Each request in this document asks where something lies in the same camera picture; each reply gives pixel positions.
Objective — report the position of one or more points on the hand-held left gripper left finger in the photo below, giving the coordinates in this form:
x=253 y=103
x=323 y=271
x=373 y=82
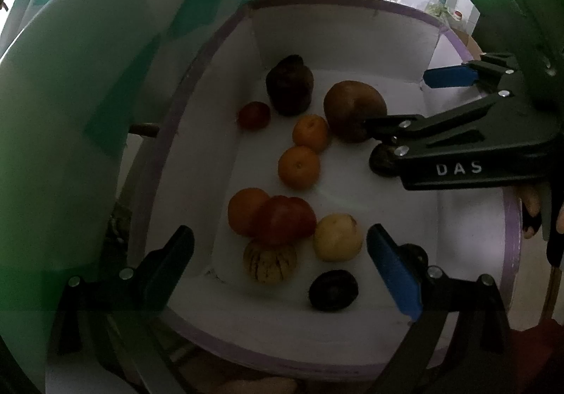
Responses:
x=174 y=270

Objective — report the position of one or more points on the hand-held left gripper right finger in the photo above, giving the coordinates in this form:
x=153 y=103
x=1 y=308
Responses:
x=394 y=275

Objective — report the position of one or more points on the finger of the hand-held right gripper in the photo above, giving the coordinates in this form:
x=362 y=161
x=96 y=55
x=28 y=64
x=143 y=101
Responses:
x=449 y=76
x=462 y=134

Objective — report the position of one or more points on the small dark round fruit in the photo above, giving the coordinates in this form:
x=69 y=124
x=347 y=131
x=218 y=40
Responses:
x=381 y=162
x=332 y=290

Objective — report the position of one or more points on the yellow round fruit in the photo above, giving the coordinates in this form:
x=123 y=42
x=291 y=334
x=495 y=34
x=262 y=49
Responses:
x=337 y=237

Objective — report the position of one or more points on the orange tangerine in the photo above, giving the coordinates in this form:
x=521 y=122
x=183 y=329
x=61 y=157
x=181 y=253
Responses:
x=298 y=167
x=242 y=211
x=310 y=134

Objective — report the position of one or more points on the striped pepino melon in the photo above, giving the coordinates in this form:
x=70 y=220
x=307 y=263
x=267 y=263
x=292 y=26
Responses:
x=269 y=264

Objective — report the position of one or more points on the white box purple rim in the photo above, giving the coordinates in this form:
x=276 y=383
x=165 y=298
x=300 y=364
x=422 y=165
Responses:
x=352 y=46

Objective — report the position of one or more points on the large red apple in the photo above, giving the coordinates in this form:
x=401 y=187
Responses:
x=352 y=110

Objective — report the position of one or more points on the large red tomato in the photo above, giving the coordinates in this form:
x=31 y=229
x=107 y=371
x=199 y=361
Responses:
x=286 y=220

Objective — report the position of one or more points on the large dark purple fruit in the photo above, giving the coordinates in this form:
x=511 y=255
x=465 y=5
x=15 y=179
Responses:
x=288 y=83

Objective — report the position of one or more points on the small red tomato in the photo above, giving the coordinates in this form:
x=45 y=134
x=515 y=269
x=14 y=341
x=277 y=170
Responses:
x=254 y=115

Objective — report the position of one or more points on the person's right hand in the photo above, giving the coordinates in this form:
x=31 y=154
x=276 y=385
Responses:
x=531 y=204

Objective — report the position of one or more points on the cardboard box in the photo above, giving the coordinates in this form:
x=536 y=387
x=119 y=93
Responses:
x=467 y=41

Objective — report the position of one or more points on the green white checkered tablecloth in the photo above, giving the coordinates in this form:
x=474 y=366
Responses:
x=66 y=112

